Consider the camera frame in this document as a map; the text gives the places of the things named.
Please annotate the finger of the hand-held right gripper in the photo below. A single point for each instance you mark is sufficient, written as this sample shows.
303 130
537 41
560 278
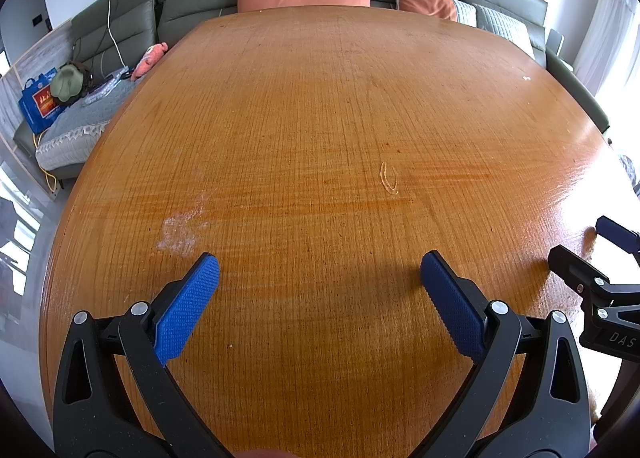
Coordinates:
617 232
575 270

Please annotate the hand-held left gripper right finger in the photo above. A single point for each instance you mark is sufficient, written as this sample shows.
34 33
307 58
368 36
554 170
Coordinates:
452 303

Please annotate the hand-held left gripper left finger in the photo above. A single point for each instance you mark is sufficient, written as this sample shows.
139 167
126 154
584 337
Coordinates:
187 303

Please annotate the clear rubber band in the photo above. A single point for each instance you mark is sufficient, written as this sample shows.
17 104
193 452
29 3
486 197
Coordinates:
382 173

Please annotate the grey chair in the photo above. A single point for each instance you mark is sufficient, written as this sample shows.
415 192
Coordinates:
555 40

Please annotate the white curtain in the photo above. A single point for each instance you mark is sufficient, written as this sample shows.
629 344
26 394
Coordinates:
610 28

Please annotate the large grey ribbed pillow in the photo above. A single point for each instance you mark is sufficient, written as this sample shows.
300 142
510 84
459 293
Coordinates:
505 25

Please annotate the black computer mouse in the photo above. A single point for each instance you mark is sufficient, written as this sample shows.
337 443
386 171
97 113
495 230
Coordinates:
127 74

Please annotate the pink plush toy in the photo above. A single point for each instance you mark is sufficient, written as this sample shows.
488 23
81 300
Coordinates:
147 63

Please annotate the blue shopping bag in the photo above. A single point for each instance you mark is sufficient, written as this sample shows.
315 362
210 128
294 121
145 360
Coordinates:
37 105

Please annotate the green hat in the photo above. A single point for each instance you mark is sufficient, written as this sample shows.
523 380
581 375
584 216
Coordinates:
67 83

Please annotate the small grey ribbed pillow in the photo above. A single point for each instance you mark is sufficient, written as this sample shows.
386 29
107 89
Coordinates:
465 13

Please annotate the small orange cushion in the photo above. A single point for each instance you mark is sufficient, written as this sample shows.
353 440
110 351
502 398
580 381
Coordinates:
425 0

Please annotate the black wall switch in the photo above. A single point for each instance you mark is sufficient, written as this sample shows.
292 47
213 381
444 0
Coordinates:
37 20

